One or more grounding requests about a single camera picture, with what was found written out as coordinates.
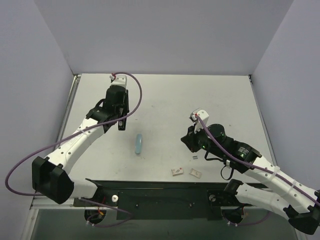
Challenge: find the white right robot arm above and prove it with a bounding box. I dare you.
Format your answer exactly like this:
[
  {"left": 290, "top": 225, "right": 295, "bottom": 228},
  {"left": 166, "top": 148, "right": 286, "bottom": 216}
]
[{"left": 180, "top": 122, "right": 320, "bottom": 235}]

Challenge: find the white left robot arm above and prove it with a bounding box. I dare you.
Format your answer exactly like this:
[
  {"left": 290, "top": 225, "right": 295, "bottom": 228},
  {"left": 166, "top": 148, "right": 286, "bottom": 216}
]
[{"left": 31, "top": 84, "right": 129, "bottom": 206}]

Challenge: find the small white staple tray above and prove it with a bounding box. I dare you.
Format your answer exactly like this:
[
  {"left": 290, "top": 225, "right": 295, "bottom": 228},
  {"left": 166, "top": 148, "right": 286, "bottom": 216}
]
[{"left": 189, "top": 168, "right": 202, "bottom": 179}]

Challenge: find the red white staple box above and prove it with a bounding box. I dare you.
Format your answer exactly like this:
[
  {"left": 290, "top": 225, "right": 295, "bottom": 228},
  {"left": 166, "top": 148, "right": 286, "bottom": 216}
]
[{"left": 170, "top": 167, "right": 184, "bottom": 177}]

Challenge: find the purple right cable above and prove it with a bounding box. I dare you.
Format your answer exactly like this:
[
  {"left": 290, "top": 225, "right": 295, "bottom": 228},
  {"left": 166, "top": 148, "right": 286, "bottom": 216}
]
[{"left": 196, "top": 114, "right": 320, "bottom": 203}]

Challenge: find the purple cable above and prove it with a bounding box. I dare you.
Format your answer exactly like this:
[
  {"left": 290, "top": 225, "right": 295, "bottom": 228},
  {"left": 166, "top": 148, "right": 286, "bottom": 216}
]
[
  {"left": 196, "top": 114, "right": 320, "bottom": 203},
  {"left": 4, "top": 71, "right": 144, "bottom": 196}
]

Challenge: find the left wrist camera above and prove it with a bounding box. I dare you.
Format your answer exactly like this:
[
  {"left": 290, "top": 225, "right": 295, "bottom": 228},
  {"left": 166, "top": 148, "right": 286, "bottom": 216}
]
[{"left": 109, "top": 73, "right": 127, "bottom": 89}]

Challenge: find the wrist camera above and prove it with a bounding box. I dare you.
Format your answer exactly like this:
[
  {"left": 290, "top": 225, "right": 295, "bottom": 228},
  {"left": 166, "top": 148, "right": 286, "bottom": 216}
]
[
  {"left": 109, "top": 73, "right": 127, "bottom": 89},
  {"left": 189, "top": 108, "right": 209, "bottom": 134}
]

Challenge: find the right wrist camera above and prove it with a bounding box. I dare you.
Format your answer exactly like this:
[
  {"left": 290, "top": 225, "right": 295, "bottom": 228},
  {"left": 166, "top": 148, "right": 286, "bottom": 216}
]
[{"left": 189, "top": 108, "right": 209, "bottom": 134}]

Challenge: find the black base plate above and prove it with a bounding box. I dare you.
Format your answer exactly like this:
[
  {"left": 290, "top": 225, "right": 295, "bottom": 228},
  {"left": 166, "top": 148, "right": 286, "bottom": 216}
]
[{"left": 72, "top": 178, "right": 253, "bottom": 221}]

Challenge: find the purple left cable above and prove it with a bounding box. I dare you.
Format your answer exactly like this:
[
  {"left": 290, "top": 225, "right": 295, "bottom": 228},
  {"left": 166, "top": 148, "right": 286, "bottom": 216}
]
[{"left": 4, "top": 71, "right": 144, "bottom": 196}]

